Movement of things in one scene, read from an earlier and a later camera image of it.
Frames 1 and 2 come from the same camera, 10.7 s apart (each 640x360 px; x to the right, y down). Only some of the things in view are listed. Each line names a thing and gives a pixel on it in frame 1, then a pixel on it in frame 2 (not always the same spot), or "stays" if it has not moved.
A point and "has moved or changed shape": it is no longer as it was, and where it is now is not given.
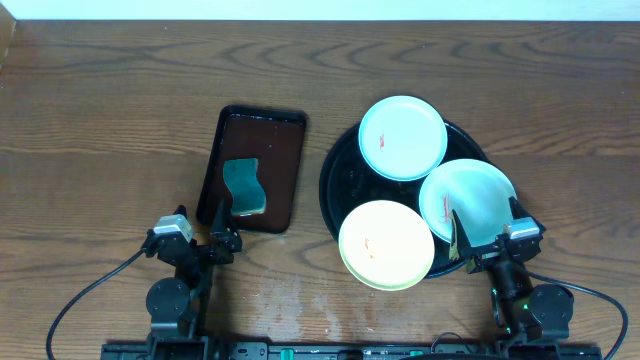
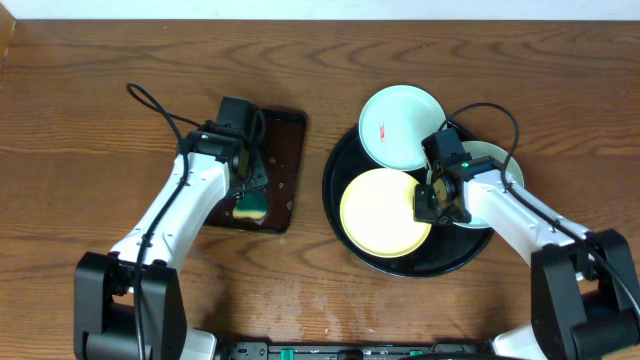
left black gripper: [201, 248] → [255, 181]
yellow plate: [386, 245] → [377, 214]
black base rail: [350, 350] stays
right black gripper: [462, 249] → [423, 211]
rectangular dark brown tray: [276, 138] stays
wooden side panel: [8, 30] stays
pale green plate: [478, 191] has moved or changed shape
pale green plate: [402, 138] has moved or changed shape
